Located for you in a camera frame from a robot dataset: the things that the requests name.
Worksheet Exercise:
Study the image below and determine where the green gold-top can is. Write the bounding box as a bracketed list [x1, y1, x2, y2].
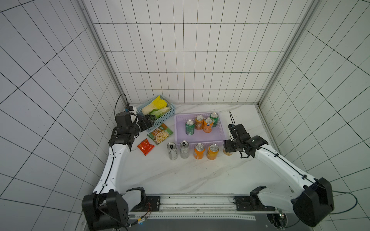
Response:
[223, 148, 232, 156]

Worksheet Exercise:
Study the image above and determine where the orange Schweppes can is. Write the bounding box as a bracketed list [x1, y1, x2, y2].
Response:
[207, 143, 219, 160]

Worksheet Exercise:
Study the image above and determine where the small silver can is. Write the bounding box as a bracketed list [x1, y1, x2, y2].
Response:
[167, 142, 178, 160]

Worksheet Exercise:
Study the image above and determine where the tall silver can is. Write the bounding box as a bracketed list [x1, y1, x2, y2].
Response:
[179, 141, 189, 159]

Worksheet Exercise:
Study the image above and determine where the orange Fanta can front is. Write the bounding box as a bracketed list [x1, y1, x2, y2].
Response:
[194, 143, 205, 160]

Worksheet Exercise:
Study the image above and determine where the orange fanta can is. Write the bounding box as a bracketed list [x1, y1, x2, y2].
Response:
[203, 117, 214, 133]
[194, 143, 205, 160]

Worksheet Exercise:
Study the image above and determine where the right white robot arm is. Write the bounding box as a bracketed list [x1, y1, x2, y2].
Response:
[224, 124, 334, 227]

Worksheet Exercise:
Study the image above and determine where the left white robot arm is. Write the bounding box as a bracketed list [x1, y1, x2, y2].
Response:
[82, 107, 155, 231]

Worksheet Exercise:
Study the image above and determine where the blue plastic basket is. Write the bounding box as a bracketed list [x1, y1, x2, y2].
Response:
[137, 95, 175, 133]

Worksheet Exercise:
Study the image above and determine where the purple plastic basket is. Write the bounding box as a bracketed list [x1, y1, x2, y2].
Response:
[174, 111, 226, 145]

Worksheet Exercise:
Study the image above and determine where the green lettuce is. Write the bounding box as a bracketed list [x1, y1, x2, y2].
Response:
[149, 107, 171, 120]

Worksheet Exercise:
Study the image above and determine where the green soup mix packet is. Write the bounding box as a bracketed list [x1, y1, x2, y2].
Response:
[147, 123, 173, 144]

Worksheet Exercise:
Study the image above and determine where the yellow napa cabbage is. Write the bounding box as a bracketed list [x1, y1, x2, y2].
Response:
[141, 96, 167, 115]

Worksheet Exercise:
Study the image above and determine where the red snack packet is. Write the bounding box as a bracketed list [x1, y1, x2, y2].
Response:
[137, 139, 155, 156]

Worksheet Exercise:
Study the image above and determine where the green Sprite can back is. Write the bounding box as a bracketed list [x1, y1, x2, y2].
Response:
[210, 112, 219, 128]

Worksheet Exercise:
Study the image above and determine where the green sprite can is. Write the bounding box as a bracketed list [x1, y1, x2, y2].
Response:
[186, 119, 195, 135]
[210, 112, 219, 128]

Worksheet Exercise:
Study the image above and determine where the orange Fanta can back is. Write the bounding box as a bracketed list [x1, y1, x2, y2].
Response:
[203, 117, 214, 133]

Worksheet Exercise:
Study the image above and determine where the green Sprite can left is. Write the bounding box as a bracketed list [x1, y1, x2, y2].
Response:
[186, 119, 195, 135]

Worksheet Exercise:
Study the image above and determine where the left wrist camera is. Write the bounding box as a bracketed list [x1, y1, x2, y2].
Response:
[125, 105, 137, 114]

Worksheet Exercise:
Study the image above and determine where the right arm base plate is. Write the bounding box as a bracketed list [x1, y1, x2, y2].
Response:
[232, 186, 276, 212]

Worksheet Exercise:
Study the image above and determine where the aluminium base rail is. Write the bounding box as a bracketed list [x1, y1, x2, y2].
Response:
[127, 194, 288, 225]

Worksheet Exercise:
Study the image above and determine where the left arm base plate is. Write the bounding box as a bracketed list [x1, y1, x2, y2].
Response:
[130, 196, 161, 212]

